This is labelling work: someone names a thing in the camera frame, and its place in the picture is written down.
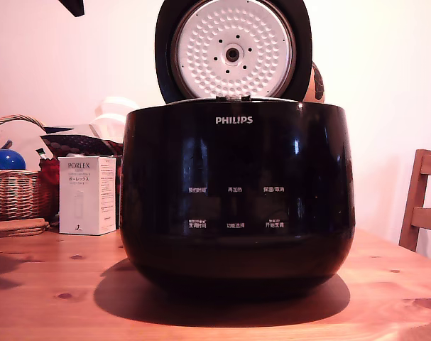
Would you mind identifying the dark dotted fabric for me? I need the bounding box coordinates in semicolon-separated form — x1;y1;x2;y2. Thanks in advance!
40;133;126;158

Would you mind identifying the wooden chair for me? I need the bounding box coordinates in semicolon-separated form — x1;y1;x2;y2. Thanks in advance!
398;148;431;254

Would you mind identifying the blue ball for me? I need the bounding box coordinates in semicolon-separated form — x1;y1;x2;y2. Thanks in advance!
0;148;27;172

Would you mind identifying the white Porlex box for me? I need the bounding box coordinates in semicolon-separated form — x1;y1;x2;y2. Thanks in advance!
58;155;117;236

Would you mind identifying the black Philips rice cooker body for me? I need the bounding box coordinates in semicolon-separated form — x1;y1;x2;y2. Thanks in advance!
119;100;356;296

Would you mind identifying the black rice cooker lid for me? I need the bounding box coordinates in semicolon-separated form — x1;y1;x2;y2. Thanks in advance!
153;0;314;105

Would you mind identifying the white bag with handles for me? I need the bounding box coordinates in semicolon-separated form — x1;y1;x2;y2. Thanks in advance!
88;96;140;139

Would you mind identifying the white paper card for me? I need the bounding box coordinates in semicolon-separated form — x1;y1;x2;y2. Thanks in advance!
0;119;55;165

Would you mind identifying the brown patterned round object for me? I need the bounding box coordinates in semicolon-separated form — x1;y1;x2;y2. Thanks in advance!
306;60;326;104

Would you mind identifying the wicker basket with handle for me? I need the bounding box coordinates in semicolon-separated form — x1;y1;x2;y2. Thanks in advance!
0;114;58;223

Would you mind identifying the stack of cork coasters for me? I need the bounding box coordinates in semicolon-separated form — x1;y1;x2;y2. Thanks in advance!
0;217;50;239

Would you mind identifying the red patterned bag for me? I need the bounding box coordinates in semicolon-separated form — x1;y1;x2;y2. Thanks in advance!
38;156;62;215

